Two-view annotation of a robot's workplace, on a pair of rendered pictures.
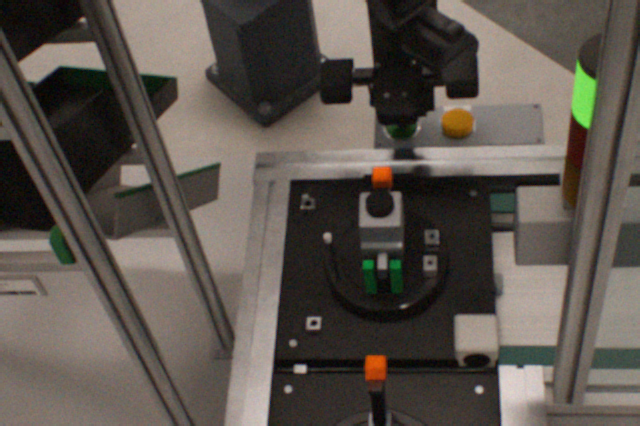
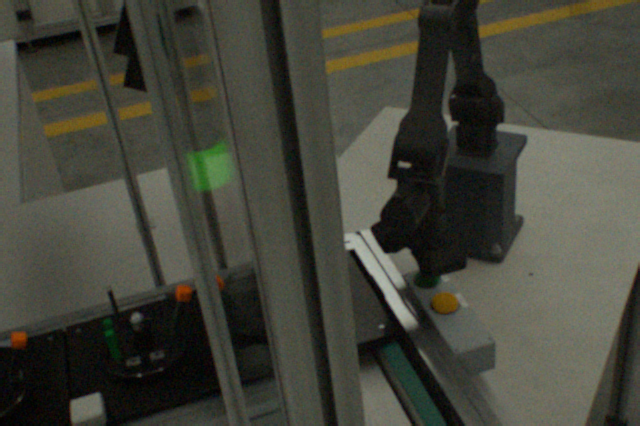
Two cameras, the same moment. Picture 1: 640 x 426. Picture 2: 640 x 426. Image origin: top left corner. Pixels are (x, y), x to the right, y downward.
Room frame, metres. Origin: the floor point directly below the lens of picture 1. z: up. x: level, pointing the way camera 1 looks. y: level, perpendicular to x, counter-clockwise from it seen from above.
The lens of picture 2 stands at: (0.24, -1.00, 1.84)
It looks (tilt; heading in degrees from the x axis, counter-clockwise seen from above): 35 degrees down; 64
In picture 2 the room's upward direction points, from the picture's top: 7 degrees counter-clockwise
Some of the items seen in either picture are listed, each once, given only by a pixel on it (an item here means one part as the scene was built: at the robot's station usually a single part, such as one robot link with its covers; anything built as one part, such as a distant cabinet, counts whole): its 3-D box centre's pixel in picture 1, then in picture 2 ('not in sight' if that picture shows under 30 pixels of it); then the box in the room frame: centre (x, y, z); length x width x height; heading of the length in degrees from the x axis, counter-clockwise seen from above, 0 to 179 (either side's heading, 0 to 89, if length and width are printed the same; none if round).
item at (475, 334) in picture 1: (476, 341); not in sight; (0.53, -0.14, 0.97); 0.05 x 0.05 x 0.04; 78
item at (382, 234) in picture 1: (381, 228); not in sight; (0.63, -0.06, 1.06); 0.08 x 0.04 x 0.07; 169
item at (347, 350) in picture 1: (387, 269); (302, 310); (0.64, -0.06, 0.96); 0.24 x 0.24 x 0.02; 78
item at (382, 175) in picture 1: (383, 199); not in sight; (0.68, -0.07, 1.04); 0.04 x 0.02 x 0.08; 168
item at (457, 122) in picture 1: (457, 124); (445, 304); (0.84, -0.19, 0.96); 0.04 x 0.04 x 0.02
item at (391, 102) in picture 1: (401, 92); (394, 231); (0.79, -0.11, 1.08); 0.07 x 0.07 x 0.06; 77
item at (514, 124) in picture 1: (457, 140); (445, 318); (0.84, -0.19, 0.93); 0.21 x 0.07 x 0.06; 78
